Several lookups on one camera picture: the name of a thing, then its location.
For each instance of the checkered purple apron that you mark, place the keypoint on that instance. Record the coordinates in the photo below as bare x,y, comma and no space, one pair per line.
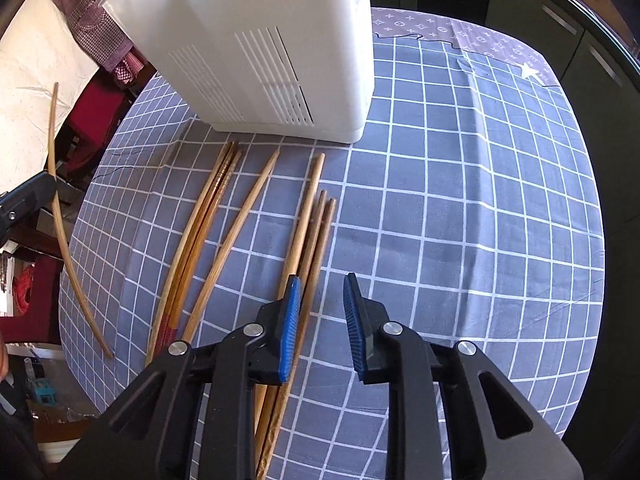
95,35

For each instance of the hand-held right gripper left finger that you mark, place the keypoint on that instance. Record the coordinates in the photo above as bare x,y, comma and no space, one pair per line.
290,330

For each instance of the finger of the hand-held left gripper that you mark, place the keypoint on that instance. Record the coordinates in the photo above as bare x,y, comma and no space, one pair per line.
25,200

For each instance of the teal plastic object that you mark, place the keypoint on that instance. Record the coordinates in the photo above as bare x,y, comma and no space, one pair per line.
42,391

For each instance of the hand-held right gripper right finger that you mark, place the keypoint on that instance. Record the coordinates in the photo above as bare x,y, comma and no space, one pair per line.
354,330

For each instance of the bunch of wooden chopsticks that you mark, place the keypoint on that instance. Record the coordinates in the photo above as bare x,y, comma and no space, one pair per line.
312,190

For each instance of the white backdrop sheet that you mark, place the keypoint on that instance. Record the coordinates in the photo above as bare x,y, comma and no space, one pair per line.
30,85

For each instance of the white plastic utensil holder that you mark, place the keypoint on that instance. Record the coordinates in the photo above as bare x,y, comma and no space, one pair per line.
240,10

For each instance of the dark red chair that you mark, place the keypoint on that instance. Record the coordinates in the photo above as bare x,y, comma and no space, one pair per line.
100,105

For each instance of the blue grid tablecloth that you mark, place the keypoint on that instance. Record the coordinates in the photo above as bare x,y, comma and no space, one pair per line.
450,210

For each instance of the single pale bamboo chopstick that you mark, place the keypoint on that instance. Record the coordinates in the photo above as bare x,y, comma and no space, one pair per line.
75,280

